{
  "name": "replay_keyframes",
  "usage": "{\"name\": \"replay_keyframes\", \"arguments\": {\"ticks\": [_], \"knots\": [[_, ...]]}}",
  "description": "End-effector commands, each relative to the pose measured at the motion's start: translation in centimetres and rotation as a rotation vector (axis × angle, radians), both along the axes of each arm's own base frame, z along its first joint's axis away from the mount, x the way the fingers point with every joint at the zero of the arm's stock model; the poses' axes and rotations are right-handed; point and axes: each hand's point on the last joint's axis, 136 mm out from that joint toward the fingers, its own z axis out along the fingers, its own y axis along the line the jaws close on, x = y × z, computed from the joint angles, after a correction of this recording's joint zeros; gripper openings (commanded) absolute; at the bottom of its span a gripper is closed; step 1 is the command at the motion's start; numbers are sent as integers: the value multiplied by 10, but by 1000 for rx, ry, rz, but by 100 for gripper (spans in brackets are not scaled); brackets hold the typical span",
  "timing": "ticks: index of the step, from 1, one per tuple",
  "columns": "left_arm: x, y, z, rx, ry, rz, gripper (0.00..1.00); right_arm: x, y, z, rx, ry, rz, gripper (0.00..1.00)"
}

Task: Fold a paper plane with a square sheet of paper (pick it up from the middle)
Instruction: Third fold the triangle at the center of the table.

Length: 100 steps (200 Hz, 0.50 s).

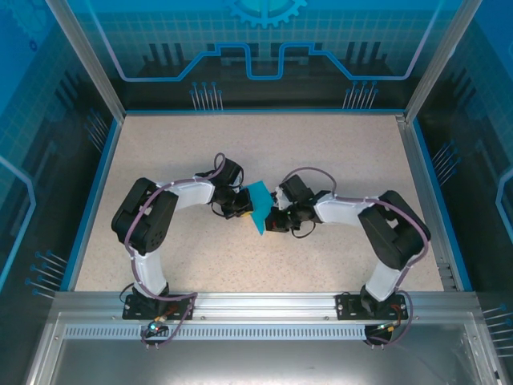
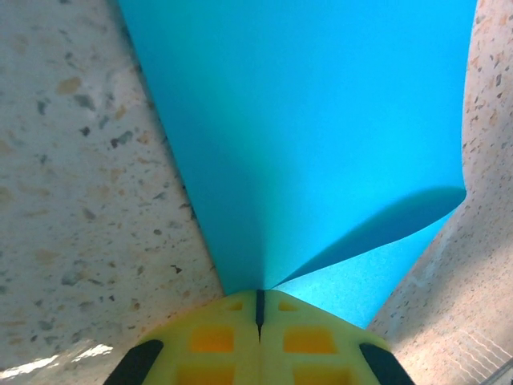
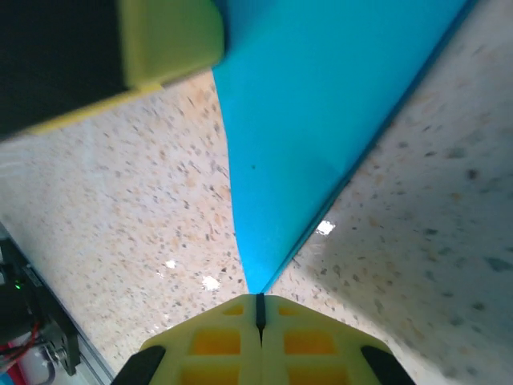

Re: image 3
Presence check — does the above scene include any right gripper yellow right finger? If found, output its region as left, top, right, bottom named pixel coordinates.
left=260, top=294, right=418, bottom=385

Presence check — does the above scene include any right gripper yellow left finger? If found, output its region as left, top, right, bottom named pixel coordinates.
left=114, top=294, right=261, bottom=385

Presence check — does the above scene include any blue paper sheet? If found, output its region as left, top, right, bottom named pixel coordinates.
left=210, top=0, right=480, bottom=296

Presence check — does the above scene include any aluminium frame beam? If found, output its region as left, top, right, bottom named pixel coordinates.
left=0, top=220, right=117, bottom=385

